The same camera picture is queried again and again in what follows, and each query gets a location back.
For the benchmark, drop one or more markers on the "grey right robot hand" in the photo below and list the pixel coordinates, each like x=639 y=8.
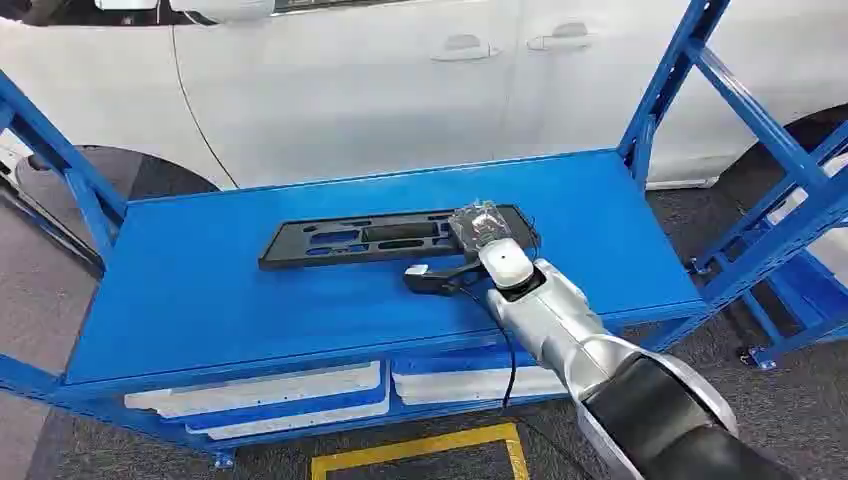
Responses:
x=480 y=228

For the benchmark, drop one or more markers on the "white car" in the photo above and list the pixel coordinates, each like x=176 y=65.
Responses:
x=344 y=99

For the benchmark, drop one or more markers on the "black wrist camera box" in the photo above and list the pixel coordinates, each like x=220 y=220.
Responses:
x=430 y=279

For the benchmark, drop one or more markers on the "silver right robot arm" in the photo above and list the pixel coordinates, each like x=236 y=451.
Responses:
x=563 y=318

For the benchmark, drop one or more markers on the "black plastic plate frame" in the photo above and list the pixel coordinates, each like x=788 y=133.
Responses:
x=291 y=247

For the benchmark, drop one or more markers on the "blue metal shelf rack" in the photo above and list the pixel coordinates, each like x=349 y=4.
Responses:
x=199 y=298

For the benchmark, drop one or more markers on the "white flat panel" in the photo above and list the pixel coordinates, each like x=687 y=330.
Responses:
x=265 y=394

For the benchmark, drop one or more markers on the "clear plastic wrap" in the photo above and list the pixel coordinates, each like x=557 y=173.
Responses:
x=472 y=218

